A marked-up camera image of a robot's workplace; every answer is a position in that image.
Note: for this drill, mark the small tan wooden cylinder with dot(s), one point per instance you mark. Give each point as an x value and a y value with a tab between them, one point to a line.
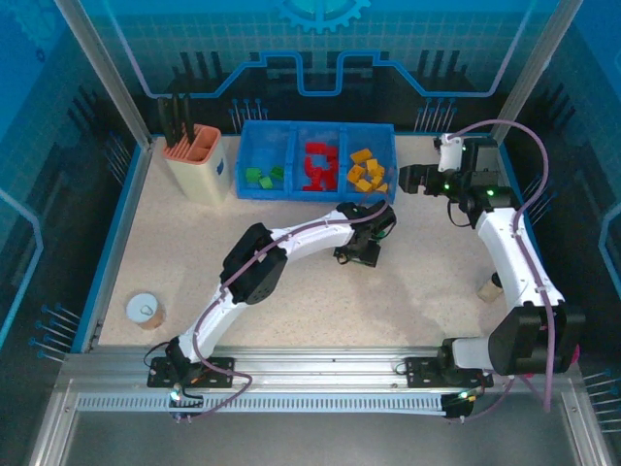
490	291

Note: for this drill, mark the aluminium mounting rail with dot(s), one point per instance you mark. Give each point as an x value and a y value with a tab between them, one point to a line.
315	369

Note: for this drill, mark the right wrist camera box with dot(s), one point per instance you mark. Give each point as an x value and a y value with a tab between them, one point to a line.
451	155

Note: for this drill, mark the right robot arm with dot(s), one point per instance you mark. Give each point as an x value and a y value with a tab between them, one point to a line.
509	252

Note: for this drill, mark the blue three-compartment bin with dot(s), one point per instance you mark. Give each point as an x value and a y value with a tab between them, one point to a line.
271	145

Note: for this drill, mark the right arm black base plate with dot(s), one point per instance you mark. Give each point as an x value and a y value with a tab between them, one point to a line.
422	371

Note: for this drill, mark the cream holder with orange rim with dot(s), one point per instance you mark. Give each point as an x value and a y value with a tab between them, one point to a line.
204	175

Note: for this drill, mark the yellow lego brick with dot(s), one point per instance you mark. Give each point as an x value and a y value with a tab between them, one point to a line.
372	166
356	173
384	188
380	171
362	185
360	157

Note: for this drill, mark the blue table border rim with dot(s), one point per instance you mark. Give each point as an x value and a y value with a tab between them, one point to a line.
127	204

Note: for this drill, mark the tin can with pull tab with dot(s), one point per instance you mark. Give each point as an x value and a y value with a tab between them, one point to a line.
144	310

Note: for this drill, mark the aluminium frame post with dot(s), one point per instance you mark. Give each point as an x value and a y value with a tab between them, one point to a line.
536	63
103	63

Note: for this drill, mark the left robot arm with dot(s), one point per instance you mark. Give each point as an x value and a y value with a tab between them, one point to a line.
252	267

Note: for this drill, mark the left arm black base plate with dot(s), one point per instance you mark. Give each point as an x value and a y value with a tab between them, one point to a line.
218	374

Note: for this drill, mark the small notched red lego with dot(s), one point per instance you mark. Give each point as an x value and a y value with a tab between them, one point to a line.
330	170

